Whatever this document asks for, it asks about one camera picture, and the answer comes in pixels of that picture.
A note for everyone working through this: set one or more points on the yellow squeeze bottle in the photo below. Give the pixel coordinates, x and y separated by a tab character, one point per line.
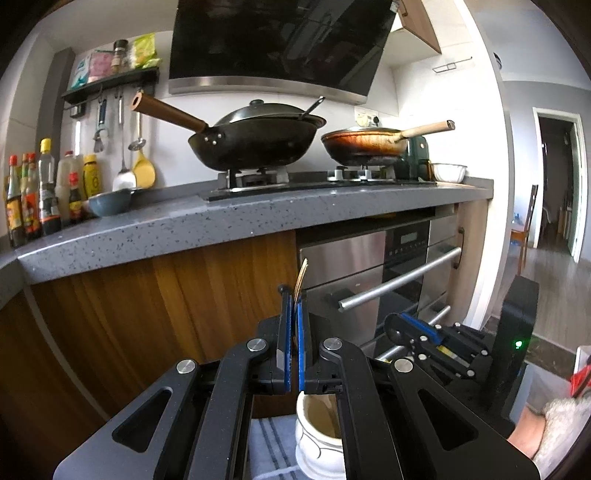
91	180

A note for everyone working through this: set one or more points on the gas hob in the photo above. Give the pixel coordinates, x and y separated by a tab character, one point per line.
323	184

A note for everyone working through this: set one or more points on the grey checked cloth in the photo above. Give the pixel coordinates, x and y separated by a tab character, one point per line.
272	454

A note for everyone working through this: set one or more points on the black wall socket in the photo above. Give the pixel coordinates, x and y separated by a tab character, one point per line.
78	110

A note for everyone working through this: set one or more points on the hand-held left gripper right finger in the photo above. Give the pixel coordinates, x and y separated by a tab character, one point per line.
302	341

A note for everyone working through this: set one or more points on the wooden chair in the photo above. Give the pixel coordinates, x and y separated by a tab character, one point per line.
524	235

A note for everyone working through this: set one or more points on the white door frame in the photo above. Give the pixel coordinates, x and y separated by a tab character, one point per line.
577	184

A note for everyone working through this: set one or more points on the white plastic jug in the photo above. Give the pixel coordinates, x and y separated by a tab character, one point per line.
64	175

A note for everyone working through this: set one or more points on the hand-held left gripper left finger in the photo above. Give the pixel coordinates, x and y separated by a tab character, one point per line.
286	341

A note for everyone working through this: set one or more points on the wooden wall cabinet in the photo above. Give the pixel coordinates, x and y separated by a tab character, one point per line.
422	21

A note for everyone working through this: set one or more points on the small dark bottle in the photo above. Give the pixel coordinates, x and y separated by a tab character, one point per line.
75	203

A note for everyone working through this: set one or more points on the wide wooden cabinet door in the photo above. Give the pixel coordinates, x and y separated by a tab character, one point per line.
161	314

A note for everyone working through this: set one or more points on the hanging small steel ladle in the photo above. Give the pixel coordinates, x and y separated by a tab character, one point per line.
137	138

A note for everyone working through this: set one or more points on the person's right forearm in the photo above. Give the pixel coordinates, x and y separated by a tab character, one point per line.
526	434

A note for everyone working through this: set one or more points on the spice jar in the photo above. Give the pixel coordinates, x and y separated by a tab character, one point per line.
120	57

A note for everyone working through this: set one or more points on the black range hood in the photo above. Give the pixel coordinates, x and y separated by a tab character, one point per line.
277	41

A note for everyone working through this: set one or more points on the cream ceramic double utensil holder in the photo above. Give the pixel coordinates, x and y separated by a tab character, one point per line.
318	443

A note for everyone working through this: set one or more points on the stainless steel built-in oven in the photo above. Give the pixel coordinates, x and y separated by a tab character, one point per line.
351	258

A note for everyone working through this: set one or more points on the round ceiling lamp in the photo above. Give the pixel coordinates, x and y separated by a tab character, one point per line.
498	60

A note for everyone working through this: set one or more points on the yellow green packet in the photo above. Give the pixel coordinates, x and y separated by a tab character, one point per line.
145	51

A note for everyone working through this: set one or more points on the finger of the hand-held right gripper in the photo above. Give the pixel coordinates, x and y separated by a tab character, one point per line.
443	362
418	321

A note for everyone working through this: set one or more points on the hanging long steel ladle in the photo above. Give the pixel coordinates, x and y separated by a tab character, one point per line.
123	177

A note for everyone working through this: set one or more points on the black wall shelf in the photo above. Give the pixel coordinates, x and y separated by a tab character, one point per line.
111	85

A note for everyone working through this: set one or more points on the narrow wooden cabinet door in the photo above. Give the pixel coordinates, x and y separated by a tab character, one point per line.
475	258

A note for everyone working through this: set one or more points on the pink packet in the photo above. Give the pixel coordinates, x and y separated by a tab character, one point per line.
101	67

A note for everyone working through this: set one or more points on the yellow rice paddle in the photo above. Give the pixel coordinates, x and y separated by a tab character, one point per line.
144	170

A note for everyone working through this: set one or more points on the black wok lid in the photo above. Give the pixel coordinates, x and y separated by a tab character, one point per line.
268	111

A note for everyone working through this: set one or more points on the grey stone kitchen counter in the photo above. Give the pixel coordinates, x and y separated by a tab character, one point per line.
184	221

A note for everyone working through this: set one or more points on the blue white packet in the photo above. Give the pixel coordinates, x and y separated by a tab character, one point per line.
79	71

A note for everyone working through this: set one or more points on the wooden corner cabinet door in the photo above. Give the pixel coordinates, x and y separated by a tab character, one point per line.
41	397

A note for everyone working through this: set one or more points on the hanging metal peeler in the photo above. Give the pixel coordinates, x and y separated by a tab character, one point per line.
100	134

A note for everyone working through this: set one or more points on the gold fork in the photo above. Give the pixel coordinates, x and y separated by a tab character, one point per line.
302	277

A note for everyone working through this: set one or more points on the clear bottle yellow cap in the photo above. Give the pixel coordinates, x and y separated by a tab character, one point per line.
48	194

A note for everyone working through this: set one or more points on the red white plastic object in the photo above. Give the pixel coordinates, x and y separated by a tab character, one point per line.
582	376

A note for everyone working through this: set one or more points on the blue bowl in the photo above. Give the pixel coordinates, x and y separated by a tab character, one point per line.
108	203

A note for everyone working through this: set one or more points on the dark sauce bottle red cap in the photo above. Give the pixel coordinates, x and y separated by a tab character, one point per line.
14	212
34	207
25	203

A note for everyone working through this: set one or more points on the white wall socket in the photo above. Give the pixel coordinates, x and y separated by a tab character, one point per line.
367	117

